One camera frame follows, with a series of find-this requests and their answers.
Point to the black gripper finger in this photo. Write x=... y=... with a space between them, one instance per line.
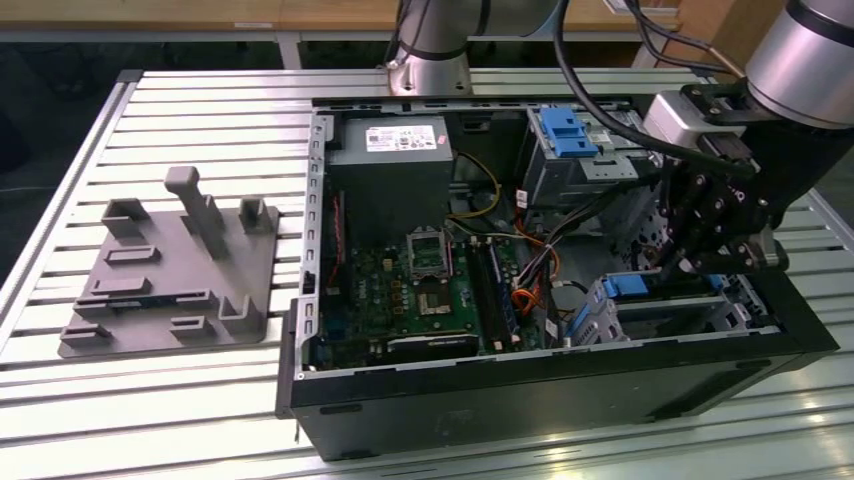
x=672 y=210
x=714 y=235

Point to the hard disk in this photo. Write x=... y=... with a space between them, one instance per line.
x=627 y=286

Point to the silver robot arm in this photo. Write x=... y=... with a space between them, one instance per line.
x=433 y=45

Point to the silver metal disk bay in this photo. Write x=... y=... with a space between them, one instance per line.
x=667 y=312

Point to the blue plastic disk carrier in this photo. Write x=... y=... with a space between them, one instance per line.
x=579 y=320

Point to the black RAM slot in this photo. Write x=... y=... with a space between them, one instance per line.
x=483 y=290
x=502 y=290

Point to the silver optical drive cage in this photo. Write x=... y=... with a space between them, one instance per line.
x=600 y=172

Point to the blue plastic drive latch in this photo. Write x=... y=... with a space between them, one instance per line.
x=567 y=135

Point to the wooden cabinet panel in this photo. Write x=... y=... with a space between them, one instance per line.
x=720 y=25

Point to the CPU socket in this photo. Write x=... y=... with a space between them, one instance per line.
x=427 y=250

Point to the grey power supply box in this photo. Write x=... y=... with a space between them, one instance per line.
x=389 y=195

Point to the black open PC case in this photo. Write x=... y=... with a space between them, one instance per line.
x=534 y=405

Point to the black graphics card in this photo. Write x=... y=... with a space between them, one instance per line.
x=433 y=345

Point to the green motherboard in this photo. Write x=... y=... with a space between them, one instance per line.
x=373 y=300

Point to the grey parts rack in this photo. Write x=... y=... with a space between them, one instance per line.
x=167 y=260

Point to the green RAM stick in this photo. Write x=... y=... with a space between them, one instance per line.
x=143 y=302

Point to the wooden desk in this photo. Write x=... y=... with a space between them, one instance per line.
x=133 y=12

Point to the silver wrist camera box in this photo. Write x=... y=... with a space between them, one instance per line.
x=674 y=117

